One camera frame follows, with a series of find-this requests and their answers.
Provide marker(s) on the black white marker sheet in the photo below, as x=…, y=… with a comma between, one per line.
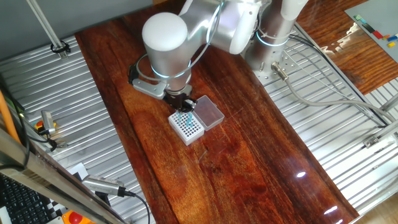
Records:
x=79, y=170

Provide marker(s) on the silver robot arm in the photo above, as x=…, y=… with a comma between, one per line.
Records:
x=168, y=53

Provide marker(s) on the yellow toy block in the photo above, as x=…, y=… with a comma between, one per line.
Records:
x=391, y=44

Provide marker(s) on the orange emergency stop box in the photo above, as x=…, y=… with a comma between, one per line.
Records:
x=74, y=217

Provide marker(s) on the brown wooden side table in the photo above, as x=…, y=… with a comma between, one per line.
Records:
x=348, y=56

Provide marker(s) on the clear plastic box lid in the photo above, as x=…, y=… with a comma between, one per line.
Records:
x=210, y=113

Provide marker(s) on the small orange toy block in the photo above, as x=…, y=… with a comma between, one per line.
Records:
x=385, y=37

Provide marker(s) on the silver corner bracket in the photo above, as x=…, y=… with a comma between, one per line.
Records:
x=371, y=141

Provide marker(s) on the shiny metal frame bar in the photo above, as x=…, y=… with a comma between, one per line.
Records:
x=46, y=177

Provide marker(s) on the black keyboard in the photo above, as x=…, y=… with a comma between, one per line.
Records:
x=21, y=202

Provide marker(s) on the orange tube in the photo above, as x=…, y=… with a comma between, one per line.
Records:
x=7, y=119

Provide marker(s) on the silver finned depth camera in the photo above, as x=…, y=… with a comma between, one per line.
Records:
x=102, y=185

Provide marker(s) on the blue toy block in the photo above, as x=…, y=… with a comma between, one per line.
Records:
x=392, y=38

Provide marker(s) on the white pipette tip rack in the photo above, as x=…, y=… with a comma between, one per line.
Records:
x=189, y=137

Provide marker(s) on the silver robot mounting plate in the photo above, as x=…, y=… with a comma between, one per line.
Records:
x=269, y=77

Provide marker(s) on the aluminium frame bar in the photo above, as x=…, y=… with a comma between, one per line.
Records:
x=388, y=128

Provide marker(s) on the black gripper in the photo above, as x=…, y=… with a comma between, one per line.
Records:
x=178, y=97

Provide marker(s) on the aluminium camera pole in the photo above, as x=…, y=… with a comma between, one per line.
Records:
x=46, y=26

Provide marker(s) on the glossy brown wooden board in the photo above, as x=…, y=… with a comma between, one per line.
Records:
x=233, y=174

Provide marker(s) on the grey flat board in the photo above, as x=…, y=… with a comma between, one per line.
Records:
x=379, y=15

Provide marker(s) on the small silver angle bracket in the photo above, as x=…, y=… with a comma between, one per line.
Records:
x=62, y=144

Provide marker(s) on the wrist camera with grey bracket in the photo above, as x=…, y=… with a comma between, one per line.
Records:
x=149, y=88

